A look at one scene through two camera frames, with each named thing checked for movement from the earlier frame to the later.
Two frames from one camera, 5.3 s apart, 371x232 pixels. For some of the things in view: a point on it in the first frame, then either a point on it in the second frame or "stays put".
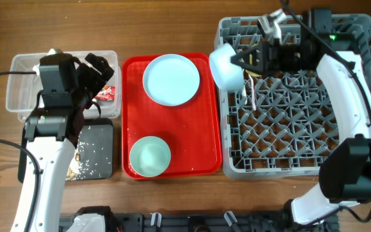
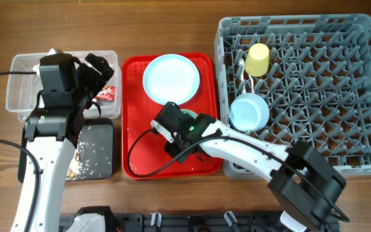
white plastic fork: (253, 102) stays put
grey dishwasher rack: (279, 125) stays put
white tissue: (36, 68) stays put
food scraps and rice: (76, 167) stays put
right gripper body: (284, 59) to (175, 148)
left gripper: (100, 64) stays put
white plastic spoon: (244, 95) to (241, 66)
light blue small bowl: (227, 75) to (248, 112)
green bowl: (149, 156) to (191, 113)
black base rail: (198, 222) stays put
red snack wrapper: (106, 93) stays put
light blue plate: (171, 80) stays put
